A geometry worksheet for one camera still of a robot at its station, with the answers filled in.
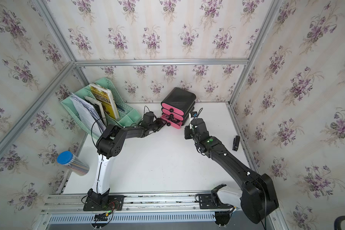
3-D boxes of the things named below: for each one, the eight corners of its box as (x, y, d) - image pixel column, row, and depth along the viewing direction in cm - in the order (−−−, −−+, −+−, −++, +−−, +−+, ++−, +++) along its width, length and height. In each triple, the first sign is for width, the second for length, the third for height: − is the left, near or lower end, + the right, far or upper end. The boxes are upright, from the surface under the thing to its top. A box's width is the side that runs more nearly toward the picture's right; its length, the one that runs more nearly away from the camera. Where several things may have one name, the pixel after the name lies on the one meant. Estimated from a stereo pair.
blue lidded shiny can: (74, 176, 84) (53, 163, 69) (79, 165, 88) (60, 151, 73) (87, 176, 84) (68, 163, 69) (91, 165, 88) (74, 151, 73)
